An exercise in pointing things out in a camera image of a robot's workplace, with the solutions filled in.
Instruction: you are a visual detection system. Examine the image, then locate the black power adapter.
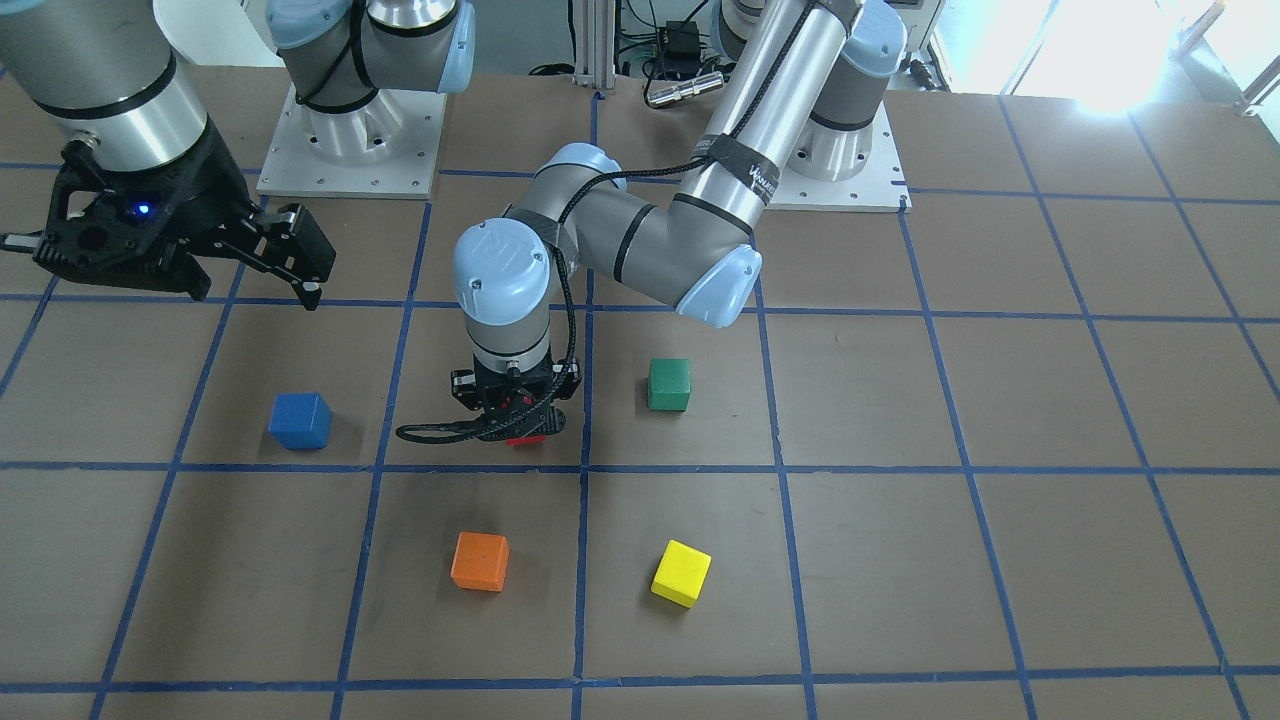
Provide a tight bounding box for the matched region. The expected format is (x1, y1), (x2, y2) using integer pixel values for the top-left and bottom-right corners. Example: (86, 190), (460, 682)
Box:
(657, 20), (701, 65)

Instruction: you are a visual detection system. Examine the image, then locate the aluminium frame post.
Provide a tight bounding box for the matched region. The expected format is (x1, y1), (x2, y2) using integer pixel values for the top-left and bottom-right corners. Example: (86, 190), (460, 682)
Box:
(570, 0), (620, 94)

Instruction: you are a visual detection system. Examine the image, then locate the blue wooden block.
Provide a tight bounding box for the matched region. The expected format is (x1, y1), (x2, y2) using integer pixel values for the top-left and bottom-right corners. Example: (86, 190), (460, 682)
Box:
(268, 392), (332, 451)

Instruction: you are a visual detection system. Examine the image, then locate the yellow wooden block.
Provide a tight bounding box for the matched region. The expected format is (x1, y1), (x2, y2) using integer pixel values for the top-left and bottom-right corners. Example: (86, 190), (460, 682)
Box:
(650, 539), (712, 609)

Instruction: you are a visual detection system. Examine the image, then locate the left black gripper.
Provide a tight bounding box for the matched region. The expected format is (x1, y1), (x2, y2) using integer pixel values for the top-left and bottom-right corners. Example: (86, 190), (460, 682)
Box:
(451, 357), (581, 421)

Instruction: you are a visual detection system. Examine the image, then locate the green wooden block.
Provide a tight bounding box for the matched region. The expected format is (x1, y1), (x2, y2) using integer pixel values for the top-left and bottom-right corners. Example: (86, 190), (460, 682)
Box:
(646, 357), (692, 413)

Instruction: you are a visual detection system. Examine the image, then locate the orange wooden block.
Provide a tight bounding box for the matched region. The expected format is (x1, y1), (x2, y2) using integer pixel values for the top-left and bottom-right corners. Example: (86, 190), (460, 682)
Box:
(451, 530), (509, 593)

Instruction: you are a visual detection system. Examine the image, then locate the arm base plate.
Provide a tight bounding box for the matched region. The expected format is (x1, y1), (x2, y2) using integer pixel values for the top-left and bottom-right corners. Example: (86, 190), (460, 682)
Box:
(768, 104), (913, 213)
(257, 90), (447, 200)

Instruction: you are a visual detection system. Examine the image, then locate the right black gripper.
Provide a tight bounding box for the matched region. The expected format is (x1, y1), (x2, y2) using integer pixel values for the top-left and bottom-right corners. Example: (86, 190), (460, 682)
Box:
(108, 120), (337, 311)

